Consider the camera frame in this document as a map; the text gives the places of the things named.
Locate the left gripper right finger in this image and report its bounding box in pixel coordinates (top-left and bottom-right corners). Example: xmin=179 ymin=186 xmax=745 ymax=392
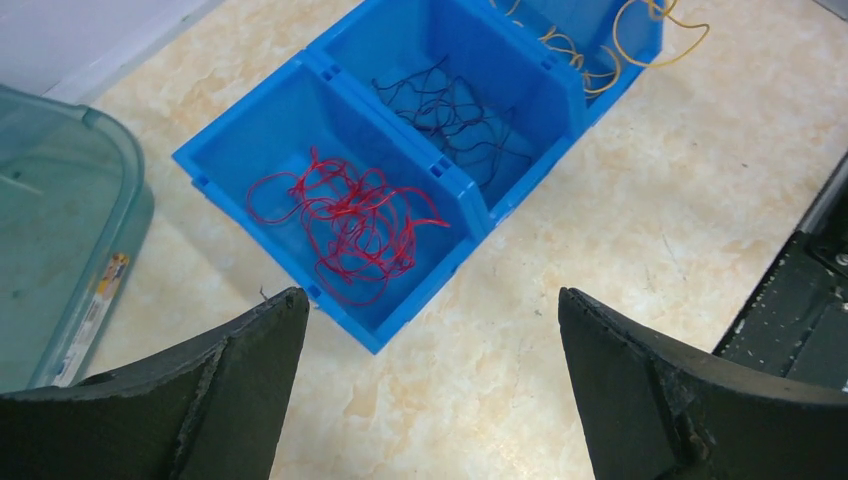
xmin=558 ymin=287 xmax=847 ymax=479

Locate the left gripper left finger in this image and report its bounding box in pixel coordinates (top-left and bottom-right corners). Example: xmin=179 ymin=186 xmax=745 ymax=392
xmin=1 ymin=287 xmax=310 ymax=479

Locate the red wire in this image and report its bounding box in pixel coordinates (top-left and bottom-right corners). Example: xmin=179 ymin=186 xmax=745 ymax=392
xmin=245 ymin=145 xmax=452 ymax=309

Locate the yellow wire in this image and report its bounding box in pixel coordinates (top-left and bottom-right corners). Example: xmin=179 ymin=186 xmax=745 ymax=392
xmin=490 ymin=0 xmax=624 ymax=101
xmin=610 ymin=0 xmax=711 ymax=71

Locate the purple wire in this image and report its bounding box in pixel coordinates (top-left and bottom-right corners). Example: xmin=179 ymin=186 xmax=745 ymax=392
xmin=370 ymin=56 xmax=535 ymax=190

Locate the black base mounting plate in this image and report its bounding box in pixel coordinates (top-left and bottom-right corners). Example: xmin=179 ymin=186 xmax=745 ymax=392
xmin=712 ymin=158 xmax=847 ymax=392

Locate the teal transparent plastic tub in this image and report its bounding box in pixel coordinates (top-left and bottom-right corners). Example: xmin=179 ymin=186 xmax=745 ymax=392
xmin=1 ymin=87 xmax=154 ymax=393

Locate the blue three-compartment plastic bin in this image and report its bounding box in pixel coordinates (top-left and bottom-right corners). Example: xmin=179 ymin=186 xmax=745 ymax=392
xmin=174 ymin=1 xmax=663 ymax=352

